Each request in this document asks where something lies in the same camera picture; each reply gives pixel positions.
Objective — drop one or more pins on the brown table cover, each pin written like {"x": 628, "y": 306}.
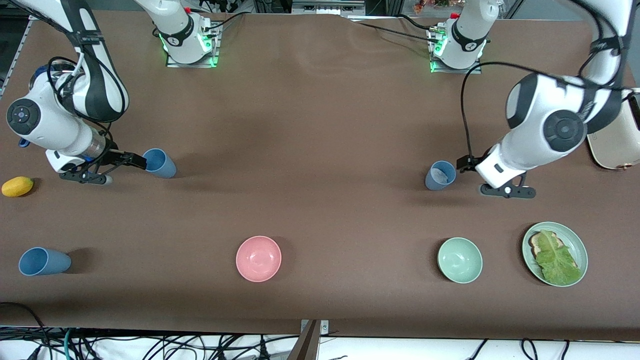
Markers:
{"x": 320, "y": 125}

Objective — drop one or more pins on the white powder in cup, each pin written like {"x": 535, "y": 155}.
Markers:
{"x": 440, "y": 175}

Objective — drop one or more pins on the mint green bowl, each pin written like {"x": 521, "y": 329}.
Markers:
{"x": 460, "y": 260}

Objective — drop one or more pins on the bread slice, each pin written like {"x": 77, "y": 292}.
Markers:
{"x": 534, "y": 245}

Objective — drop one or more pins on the mint green plate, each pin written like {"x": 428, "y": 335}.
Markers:
{"x": 578, "y": 246}

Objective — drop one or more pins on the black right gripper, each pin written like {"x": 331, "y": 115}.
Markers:
{"x": 118, "y": 157}

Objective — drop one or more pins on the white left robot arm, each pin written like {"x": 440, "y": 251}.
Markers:
{"x": 545, "y": 115}

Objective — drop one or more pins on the green lettuce leaf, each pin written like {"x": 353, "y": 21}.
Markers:
{"x": 556, "y": 260}

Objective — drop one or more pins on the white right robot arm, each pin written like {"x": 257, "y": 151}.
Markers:
{"x": 45, "y": 125}

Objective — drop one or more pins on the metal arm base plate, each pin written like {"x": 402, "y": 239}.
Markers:
{"x": 477, "y": 69}
{"x": 216, "y": 46}

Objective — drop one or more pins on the blue plastic cup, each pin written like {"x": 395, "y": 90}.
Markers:
{"x": 431, "y": 183}
{"x": 55, "y": 262}
{"x": 164, "y": 168}

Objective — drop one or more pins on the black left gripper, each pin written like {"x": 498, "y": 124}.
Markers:
{"x": 466, "y": 162}

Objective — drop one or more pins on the cream toaster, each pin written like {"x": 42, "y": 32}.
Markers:
{"x": 612, "y": 150}

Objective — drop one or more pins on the metal clamp bracket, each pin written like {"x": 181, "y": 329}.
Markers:
{"x": 325, "y": 327}

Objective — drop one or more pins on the yellow lemon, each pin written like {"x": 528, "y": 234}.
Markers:
{"x": 17, "y": 186}

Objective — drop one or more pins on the grey metal box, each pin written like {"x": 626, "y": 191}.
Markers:
{"x": 327, "y": 6}

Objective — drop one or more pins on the dark bar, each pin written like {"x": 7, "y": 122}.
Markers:
{"x": 306, "y": 346}

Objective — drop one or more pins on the pink bowl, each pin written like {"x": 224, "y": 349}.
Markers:
{"x": 258, "y": 259}

